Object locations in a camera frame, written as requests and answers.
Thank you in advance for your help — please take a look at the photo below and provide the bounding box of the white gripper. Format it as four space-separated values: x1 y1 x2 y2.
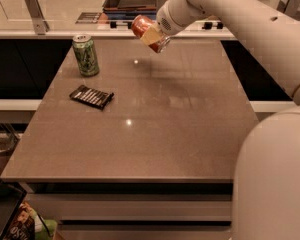
140 0 204 45

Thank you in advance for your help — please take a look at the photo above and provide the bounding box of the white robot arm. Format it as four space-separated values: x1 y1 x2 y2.
141 0 300 240

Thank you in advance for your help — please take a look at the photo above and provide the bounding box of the green soda can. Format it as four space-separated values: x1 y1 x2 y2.
72 34 99 77

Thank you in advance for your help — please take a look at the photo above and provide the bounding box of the black striped snack packet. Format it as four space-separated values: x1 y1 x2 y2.
69 85 114 110

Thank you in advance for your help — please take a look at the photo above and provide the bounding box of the upper grey drawer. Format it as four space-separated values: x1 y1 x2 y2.
26 194 232 221

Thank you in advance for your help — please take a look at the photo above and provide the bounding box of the grey drawer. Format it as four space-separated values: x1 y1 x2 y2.
58 225 232 240
26 194 232 221

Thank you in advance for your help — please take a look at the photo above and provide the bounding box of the lower grey drawer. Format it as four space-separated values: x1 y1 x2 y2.
58 225 232 240

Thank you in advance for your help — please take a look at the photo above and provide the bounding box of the black bin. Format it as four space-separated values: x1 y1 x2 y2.
0 182 26 240

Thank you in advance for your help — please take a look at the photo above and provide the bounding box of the green bag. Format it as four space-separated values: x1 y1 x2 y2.
35 217 57 240

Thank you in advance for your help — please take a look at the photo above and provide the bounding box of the brown snack bag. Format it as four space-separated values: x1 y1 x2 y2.
3 202 36 240

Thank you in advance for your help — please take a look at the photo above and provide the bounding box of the left metal glass bracket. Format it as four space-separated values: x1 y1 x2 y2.
24 0 50 35

